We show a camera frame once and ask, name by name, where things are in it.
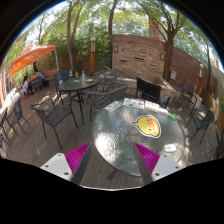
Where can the dark metal chair far right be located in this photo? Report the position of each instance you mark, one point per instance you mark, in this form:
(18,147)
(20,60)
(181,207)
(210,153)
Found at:
(205,122)

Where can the seated person in background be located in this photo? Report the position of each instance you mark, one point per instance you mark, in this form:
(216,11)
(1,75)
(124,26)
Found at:
(37,81)

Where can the round glass patio table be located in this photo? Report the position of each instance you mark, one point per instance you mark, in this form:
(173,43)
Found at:
(114,137)

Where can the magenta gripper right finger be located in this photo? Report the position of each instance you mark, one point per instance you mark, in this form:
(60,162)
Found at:
(153,166)

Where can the dark metal chair left edge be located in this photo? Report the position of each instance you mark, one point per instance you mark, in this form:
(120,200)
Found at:
(15,114)

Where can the black white patterned card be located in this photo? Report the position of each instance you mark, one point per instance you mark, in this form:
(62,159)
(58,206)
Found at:
(113,106)

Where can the dark metal chair front left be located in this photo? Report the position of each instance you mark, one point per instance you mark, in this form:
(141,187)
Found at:
(53,116)

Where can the dark chair behind far table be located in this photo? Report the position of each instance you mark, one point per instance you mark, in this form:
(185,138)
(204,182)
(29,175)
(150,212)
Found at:
(106,77)

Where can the printed card sheet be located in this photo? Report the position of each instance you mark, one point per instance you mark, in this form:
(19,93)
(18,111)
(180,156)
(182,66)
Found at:
(133,103)

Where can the orange patio umbrella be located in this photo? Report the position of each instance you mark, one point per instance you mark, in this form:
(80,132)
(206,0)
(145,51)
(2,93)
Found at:
(30,54)

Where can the black bench chair right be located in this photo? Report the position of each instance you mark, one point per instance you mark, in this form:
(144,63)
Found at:
(151,92)

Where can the white paper booklet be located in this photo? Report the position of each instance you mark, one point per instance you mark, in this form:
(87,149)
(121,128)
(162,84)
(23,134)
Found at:
(155,107)

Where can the green marker pen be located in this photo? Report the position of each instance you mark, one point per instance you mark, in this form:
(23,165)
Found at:
(171,116)

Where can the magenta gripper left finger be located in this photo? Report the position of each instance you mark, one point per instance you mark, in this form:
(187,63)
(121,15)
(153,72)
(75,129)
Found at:
(70,166)

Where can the orange lamp post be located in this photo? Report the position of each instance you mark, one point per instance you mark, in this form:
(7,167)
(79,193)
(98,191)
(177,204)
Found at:
(92,54)

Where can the far round glass table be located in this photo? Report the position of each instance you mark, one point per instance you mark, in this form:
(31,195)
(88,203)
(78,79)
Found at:
(75,86)

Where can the dark wicker chair middle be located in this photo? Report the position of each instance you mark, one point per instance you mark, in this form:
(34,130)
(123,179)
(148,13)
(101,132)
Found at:
(114,91)

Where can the dark metal chair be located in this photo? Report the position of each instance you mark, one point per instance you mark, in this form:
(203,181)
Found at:
(53,116)
(205,122)

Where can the yellow plate on far table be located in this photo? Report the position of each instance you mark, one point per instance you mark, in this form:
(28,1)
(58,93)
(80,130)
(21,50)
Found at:
(89,80)

